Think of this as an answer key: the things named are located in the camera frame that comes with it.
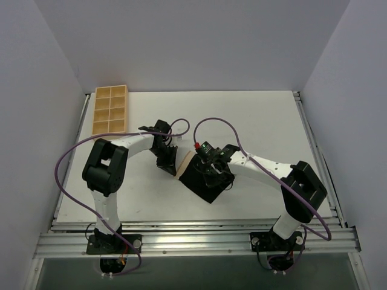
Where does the black underwear with beige waistband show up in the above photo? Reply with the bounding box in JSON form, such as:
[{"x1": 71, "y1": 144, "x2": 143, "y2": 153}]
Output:
[{"x1": 175, "y1": 151, "x2": 232, "y2": 204}]

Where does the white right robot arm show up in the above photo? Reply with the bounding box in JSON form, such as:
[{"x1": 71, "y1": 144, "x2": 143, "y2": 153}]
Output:
[{"x1": 194, "y1": 141, "x2": 327, "y2": 250}]

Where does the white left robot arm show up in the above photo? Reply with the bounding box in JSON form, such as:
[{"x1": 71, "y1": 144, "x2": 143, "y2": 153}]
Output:
[{"x1": 82, "y1": 134, "x2": 178, "y2": 253}]

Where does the wooden compartment tray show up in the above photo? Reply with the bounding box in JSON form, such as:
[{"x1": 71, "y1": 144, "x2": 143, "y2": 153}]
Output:
[{"x1": 91, "y1": 85, "x2": 128, "y2": 136}]

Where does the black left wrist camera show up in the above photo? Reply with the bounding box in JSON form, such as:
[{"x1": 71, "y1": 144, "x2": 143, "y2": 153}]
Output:
[{"x1": 154, "y1": 120, "x2": 171, "y2": 134}]

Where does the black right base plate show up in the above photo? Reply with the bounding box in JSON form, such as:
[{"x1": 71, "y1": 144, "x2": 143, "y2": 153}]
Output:
[{"x1": 249, "y1": 231, "x2": 303, "y2": 252}]

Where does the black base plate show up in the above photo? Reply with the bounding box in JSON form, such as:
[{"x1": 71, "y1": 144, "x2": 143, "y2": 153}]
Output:
[
  {"x1": 86, "y1": 234, "x2": 143, "y2": 255},
  {"x1": 249, "y1": 231, "x2": 303, "y2": 252}
]

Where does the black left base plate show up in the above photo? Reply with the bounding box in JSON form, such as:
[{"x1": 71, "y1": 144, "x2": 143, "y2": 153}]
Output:
[{"x1": 86, "y1": 234, "x2": 143, "y2": 255}]

